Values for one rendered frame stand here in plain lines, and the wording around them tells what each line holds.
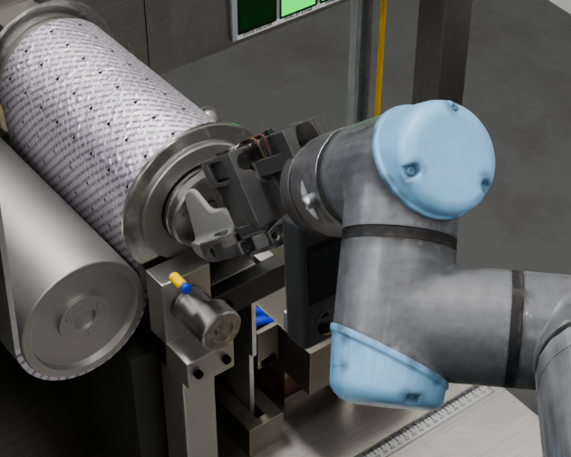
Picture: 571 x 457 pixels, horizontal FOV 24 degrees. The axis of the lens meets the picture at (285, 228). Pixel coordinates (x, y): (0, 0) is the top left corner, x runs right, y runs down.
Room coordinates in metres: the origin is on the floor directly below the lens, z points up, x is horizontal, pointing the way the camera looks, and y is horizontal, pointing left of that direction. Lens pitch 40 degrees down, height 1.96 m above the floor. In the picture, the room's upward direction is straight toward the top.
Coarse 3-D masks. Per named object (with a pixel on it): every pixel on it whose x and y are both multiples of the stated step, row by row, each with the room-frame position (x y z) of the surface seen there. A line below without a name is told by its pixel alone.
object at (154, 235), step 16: (0, 80) 1.06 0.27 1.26; (208, 144) 0.90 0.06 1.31; (224, 144) 0.90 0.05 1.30; (176, 160) 0.88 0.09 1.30; (192, 160) 0.89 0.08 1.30; (160, 176) 0.87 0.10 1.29; (176, 176) 0.88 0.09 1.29; (160, 192) 0.87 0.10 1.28; (144, 208) 0.86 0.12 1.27; (160, 208) 0.86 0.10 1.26; (144, 224) 0.85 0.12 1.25; (160, 224) 0.86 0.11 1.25; (160, 240) 0.86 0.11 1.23; (176, 240) 0.87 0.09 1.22
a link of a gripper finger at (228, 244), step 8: (216, 240) 0.80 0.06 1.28; (224, 240) 0.78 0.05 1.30; (232, 240) 0.78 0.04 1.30; (240, 240) 0.78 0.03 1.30; (248, 240) 0.78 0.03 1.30; (208, 248) 0.79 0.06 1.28; (216, 248) 0.79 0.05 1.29; (224, 248) 0.78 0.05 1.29; (232, 248) 0.78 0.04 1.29; (240, 248) 0.77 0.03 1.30; (248, 248) 0.77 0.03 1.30; (208, 256) 0.80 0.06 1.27; (216, 256) 0.78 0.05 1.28; (224, 256) 0.78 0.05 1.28; (232, 256) 0.77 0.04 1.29
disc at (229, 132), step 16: (192, 128) 0.89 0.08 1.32; (208, 128) 0.90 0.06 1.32; (224, 128) 0.91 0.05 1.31; (240, 128) 0.92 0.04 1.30; (176, 144) 0.88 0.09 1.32; (192, 144) 0.89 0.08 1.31; (160, 160) 0.87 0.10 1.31; (144, 176) 0.86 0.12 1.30; (128, 192) 0.86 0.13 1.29; (144, 192) 0.86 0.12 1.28; (128, 208) 0.85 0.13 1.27; (128, 224) 0.85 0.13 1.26; (128, 240) 0.85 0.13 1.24; (144, 240) 0.86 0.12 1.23; (144, 256) 0.86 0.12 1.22; (160, 256) 0.87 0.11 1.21
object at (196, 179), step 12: (180, 180) 0.88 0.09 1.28; (192, 180) 0.87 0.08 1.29; (204, 180) 0.87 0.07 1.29; (180, 192) 0.87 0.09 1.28; (204, 192) 0.87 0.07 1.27; (168, 204) 0.87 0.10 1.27; (180, 204) 0.86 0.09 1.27; (216, 204) 0.88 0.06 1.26; (168, 216) 0.86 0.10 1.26; (180, 216) 0.86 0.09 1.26; (168, 228) 0.86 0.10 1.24; (180, 228) 0.86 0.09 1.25; (192, 228) 0.86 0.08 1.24; (180, 240) 0.86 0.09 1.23; (192, 240) 0.86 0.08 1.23
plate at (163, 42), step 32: (0, 0) 1.15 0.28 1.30; (96, 0) 1.21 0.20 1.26; (128, 0) 1.24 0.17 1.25; (160, 0) 1.26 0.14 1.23; (192, 0) 1.29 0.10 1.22; (224, 0) 1.31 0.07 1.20; (128, 32) 1.24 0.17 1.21; (160, 32) 1.26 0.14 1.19; (192, 32) 1.28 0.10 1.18; (224, 32) 1.31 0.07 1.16; (160, 64) 1.26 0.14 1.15; (0, 128) 1.14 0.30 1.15
